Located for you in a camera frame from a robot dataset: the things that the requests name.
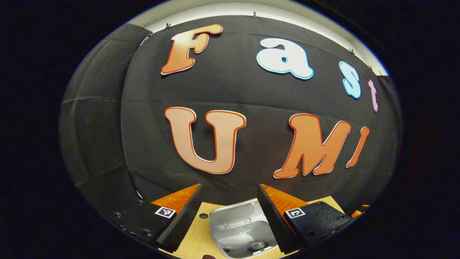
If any black backdrop cloth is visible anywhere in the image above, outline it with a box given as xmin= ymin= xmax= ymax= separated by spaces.
xmin=59 ymin=15 xmax=402 ymax=223

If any wooden desktop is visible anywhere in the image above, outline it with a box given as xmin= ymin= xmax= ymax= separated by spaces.
xmin=158 ymin=196 xmax=345 ymax=259

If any white desktop garbage bin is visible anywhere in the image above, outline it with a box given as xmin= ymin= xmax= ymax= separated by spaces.
xmin=208 ymin=198 xmax=279 ymax=259

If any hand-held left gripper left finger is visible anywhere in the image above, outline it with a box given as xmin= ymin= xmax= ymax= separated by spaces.
xmin=104 ymin=183 xmax=204 ymax=253

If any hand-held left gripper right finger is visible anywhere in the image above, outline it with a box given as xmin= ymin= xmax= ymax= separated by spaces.
xmin=257 ymin=183 xmax=354 ymax=254

